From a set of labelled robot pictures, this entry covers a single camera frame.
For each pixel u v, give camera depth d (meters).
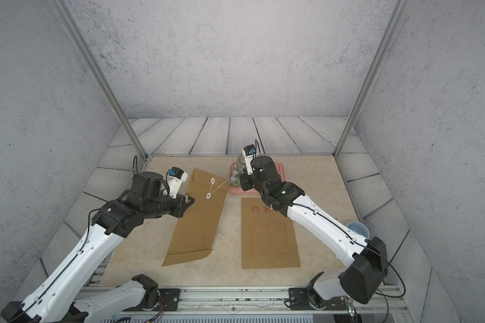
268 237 0.89
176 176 0.60
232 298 0.74
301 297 0.73
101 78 0.88
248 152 0.63
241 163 1.07
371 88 0.91
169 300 0.73
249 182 0.66
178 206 0.60
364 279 0.39
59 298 0.37
